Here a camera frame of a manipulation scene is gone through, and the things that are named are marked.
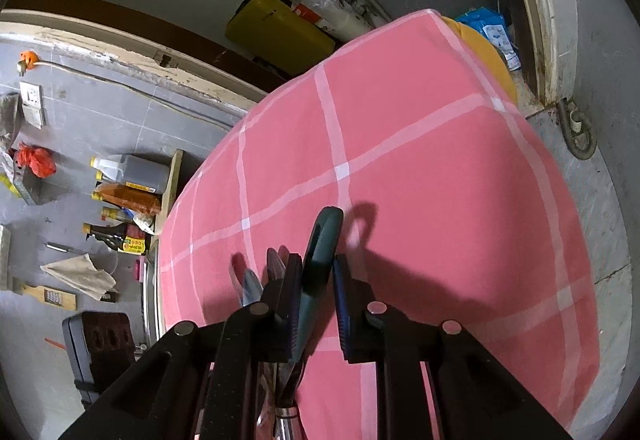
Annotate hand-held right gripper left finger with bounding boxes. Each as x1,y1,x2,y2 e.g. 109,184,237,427
57,253,306,440

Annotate white wall cable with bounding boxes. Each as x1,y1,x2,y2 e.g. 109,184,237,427
30,60,242,127

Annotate wooden grater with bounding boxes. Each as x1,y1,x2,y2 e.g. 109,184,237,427
12,277,79,312

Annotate silver cooker appliance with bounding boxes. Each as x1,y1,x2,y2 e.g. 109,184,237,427
61,311,137,407

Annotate white plastic bag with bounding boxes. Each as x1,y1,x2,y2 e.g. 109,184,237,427
294,0,382,37

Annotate soy sauce bottle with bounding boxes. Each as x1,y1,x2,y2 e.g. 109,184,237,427
82,222,147,255

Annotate grey wall shelf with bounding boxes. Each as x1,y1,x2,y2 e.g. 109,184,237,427
12,165,42,206

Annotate beige hanging cloth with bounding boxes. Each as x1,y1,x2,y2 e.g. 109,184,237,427
39,253,117,301

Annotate yellow plastic case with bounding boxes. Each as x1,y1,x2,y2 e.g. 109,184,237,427
224,0,336,77

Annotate white wall socket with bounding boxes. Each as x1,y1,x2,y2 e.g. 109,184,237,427
20,104,46,129

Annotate clear plastic bag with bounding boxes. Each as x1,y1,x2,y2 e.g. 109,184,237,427
0,92,22,157

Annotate pile of metal spoons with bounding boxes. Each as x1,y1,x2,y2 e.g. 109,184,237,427
229,247,304,440

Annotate blue and white bag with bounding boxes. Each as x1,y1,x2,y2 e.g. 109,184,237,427
132,212,157,235

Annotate pink checked tablecloth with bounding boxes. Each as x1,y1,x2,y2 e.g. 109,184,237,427
157,9,601,440

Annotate red plastic bag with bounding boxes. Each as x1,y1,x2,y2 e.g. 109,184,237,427
13,143,56,179

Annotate door frame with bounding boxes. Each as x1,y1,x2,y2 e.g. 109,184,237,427
0,9,268,112

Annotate steel sink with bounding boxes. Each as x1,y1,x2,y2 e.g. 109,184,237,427
142,240,162,337

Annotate cooking oil jug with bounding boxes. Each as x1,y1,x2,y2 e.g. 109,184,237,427
90,153,171,196

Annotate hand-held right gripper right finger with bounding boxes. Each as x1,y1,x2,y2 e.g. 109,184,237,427
332,254,576,440

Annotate blue and white packets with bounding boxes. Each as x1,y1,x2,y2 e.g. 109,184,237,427
454,7,522,72

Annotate yellow round table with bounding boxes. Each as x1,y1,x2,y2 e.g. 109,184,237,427
442,17,519,105

